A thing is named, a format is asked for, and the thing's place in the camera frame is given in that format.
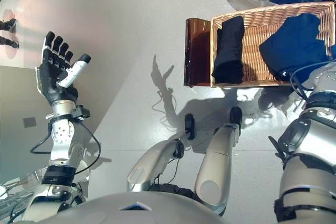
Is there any wicker laundry basket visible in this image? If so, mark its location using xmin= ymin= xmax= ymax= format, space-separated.
xmin=209 ymin=1 xmax=335 ymax=89

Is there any silver robot leg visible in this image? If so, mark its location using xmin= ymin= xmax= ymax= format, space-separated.
xmin=194 ymin=123 xmax=241 ymax=216
xmin=126 ymin=138 xmax=185 ymax=193

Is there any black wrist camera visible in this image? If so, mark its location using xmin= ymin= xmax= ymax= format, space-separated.
xmin=72 ymin=105 xmax=91 ymax=120
xmin=278 ymin=68 xmax=292 ymax=80

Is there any black robot foot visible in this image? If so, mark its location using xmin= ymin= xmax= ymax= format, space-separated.
xmin=229 ymin=106 xmax=243 ymax=131
xmin=184 ymin=113 xmax=196 ymax=141

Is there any silver right robot leg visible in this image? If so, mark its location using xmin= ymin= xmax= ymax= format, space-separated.
xmin=194 ymin=123 xmax=241 ymax=216

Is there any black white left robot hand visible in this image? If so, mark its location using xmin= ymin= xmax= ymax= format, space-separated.
xmin=35 ymin=31 xmax=92 ymax=105

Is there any grey robot torso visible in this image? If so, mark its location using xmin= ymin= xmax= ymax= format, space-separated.
xmin=56 ymin=192 xmax=224 ymax=224

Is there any black right robot foot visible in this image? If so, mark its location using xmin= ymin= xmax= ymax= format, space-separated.
xmin=229 ymin=106 xmax=243 ymax=131

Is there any black robot pelvis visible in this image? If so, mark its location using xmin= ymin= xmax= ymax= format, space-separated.
xmin=149 ymin=183 xmax=196 ymax=199

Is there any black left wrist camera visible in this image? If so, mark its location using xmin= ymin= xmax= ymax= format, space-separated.
xmin=72 ymin=105 xmax=91 ymax=120

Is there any silver left robot leg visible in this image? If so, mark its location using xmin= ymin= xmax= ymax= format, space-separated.
xmin=126 ymin=138 xmax=185 ymax=193

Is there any black shoe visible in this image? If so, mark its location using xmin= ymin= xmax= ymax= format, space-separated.
xmin=0 ymin=18 xmax=17 ymax=33
xmin=0 ymin=37 xmax=20 ymax=49

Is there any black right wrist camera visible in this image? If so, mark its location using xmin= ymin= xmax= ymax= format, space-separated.
xmin=278 ymin=68 xmax=292 ymax=80

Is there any black rolled garment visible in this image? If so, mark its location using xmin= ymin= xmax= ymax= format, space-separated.
xmin=211 ymin=15 xmax=245 ymax=86

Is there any grey square outlet plate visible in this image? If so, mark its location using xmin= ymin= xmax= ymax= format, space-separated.
xmin=23 ymin=116 xmax=36 ymax=129

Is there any black left robot foot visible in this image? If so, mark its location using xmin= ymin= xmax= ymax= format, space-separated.
xmin=184 ymin=113 xmax=196 ymax=141

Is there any navy blue garment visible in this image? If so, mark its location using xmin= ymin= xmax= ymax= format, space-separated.
xmin=259 ymin=13 xmax=332 ymax=82

